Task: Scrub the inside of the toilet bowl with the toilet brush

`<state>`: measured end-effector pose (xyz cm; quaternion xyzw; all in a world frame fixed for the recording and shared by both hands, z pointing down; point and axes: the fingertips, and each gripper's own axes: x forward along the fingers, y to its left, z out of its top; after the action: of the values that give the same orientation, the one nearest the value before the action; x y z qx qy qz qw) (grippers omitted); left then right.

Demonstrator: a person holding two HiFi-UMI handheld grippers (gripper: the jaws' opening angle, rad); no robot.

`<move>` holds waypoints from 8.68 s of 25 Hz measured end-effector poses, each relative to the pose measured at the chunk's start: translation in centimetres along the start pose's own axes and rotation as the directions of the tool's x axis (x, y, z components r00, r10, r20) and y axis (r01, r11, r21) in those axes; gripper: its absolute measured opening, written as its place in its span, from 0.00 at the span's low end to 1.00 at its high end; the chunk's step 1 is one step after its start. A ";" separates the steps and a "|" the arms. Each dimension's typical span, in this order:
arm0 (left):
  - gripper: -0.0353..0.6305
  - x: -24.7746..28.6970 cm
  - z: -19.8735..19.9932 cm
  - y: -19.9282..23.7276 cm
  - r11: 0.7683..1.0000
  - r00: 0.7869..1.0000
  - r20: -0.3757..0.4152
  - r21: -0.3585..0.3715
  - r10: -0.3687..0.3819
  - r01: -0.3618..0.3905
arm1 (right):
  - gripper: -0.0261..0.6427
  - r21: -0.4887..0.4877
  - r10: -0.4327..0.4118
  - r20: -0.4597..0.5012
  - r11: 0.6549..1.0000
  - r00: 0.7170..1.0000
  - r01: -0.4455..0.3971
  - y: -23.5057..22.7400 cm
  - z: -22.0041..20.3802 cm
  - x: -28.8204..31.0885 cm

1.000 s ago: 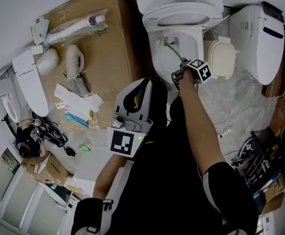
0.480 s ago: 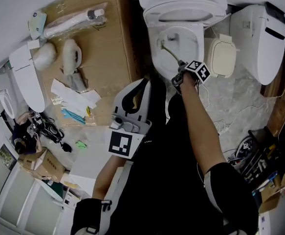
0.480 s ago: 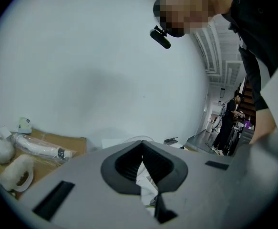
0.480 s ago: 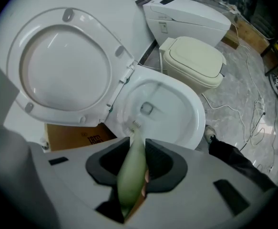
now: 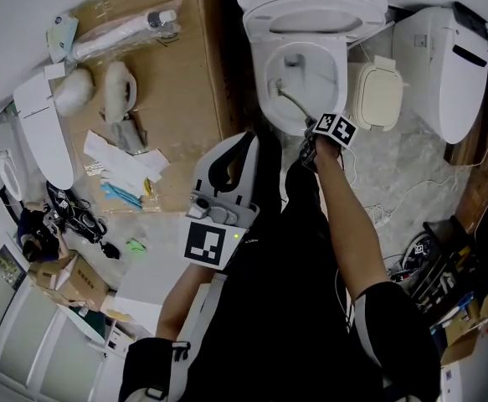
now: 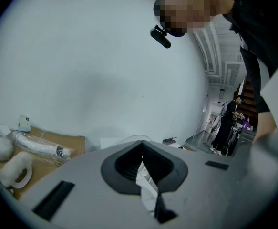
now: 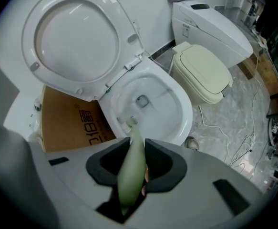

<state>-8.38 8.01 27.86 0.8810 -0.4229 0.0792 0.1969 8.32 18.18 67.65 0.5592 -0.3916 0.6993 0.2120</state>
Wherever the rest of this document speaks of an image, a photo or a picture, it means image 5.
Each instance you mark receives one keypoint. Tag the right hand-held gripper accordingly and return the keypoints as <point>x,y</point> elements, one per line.
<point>337,129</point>

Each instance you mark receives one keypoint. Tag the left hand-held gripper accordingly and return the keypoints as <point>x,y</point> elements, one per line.
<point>210,241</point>

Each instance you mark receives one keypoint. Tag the grey toilet brush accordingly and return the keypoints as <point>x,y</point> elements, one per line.
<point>287,94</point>

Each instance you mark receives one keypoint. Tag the person's left forearm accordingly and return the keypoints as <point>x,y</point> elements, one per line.
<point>189,295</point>

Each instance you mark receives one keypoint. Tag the person's right forearm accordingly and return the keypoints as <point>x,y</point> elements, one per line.
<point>348,224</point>

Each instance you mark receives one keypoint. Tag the white smart toilet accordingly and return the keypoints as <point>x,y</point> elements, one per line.
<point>440,78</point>

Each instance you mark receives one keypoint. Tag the white toilet seat lid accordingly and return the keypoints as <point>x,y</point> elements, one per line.
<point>42,132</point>

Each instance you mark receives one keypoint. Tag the cream lidded bin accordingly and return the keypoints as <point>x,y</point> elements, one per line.
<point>379,94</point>

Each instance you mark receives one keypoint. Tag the large cardboard box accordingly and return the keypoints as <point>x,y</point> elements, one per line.
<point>176,99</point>

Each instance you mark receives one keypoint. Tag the grey bag of parts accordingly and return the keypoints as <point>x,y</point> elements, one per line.
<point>128,134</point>

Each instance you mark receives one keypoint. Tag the white paper sheets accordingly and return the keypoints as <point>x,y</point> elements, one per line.
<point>118,157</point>

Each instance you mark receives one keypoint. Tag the blue gloves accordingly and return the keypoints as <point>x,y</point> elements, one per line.
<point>120,195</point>

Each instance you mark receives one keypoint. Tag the green item on floor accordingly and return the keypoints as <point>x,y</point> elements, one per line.
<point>137,245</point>

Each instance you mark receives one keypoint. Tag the small black item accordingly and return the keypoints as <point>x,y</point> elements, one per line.
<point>110,250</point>

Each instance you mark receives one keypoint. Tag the white box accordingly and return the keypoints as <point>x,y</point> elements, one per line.
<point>151,291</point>

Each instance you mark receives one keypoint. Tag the brown wooden platform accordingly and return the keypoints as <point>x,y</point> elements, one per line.
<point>482,149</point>

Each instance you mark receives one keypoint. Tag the person's black clothes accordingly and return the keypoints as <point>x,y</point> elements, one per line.
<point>289,308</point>

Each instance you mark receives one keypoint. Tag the pile of black gear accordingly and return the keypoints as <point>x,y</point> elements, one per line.
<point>78,216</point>

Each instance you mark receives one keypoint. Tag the white foam-wrapped part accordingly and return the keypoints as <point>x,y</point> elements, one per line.
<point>74,92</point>

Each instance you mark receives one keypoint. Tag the black box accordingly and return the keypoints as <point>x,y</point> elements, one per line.
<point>471,19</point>

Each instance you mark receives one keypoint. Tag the plastic-wrapped white tube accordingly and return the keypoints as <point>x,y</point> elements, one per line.
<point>118,29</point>

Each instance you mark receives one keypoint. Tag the black tool shelf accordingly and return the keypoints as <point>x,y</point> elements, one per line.
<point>457,266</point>

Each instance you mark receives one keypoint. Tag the small cardboard box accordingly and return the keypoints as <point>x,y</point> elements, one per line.
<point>80,281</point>

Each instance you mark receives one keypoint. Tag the pale green packet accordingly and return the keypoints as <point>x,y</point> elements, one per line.
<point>61,38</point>

